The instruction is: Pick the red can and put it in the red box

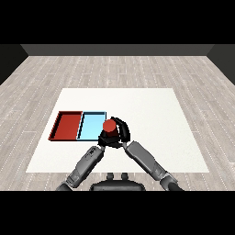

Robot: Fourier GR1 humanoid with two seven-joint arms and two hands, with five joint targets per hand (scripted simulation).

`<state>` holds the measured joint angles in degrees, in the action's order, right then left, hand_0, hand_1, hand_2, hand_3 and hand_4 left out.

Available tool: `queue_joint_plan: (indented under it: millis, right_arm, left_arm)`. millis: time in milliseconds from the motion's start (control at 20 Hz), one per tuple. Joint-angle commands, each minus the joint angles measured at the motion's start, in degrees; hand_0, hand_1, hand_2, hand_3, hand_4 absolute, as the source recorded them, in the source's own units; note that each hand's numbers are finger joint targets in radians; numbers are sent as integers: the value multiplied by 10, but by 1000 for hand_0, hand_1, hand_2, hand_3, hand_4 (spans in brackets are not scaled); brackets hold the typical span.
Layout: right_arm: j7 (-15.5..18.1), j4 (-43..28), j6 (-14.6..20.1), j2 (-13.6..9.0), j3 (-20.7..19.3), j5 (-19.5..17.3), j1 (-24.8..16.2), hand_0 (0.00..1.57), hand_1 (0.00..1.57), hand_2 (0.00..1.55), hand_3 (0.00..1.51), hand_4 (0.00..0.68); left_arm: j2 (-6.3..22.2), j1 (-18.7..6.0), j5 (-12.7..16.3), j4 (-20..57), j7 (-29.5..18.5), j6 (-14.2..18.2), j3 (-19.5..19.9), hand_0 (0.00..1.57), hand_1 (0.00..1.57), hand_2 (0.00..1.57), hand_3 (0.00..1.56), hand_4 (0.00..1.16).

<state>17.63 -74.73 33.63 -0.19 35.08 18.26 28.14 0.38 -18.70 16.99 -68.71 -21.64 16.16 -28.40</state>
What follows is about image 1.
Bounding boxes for red can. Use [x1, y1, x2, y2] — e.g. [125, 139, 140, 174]
[102, 118, 119, 139]

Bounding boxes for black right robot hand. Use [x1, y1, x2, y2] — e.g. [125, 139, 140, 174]
[110, 116, 131, 145]

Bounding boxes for light blue shallow open box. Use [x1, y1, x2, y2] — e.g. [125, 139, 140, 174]
[75, 110, 107, 141]

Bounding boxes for dark grey robot body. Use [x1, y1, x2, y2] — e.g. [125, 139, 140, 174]
[89, 172, 147, 192]

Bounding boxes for red shallow open box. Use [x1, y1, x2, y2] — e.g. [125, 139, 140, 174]
[48, 110, 84, 142]

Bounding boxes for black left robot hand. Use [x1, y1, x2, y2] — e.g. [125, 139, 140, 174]
[96, 130, 124, 150]

